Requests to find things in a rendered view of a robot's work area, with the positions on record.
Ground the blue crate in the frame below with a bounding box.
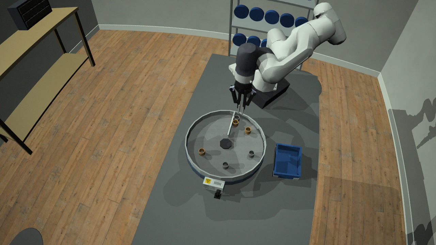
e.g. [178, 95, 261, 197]
[272, 143, 302, 180]

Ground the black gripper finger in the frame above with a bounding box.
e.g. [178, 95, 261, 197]
[242, 89, 256, 115]
[229, 85, 241, 114]

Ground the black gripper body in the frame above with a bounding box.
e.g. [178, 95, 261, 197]
[234, 80, 252, 94]

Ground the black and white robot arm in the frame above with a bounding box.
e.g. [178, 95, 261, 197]
[229, 2, 347, 92]

